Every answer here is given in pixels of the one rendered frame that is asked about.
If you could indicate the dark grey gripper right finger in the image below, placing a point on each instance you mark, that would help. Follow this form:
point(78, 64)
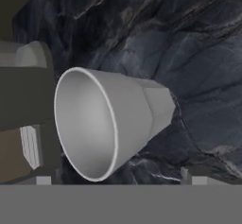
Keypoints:
point(199, 172)

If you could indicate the clear glass cup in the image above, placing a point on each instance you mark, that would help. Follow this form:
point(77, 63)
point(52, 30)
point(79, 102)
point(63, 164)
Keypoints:
point(126, 114)

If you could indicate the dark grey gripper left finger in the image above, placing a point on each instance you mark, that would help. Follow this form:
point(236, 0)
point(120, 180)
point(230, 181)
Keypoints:
point(47, 173)

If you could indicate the dark olive cupboard front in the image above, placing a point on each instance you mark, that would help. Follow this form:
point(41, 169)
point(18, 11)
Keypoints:
point(25, 97)

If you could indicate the grey rounded fitting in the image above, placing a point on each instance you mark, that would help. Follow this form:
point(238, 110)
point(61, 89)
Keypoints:
point(31, 54)

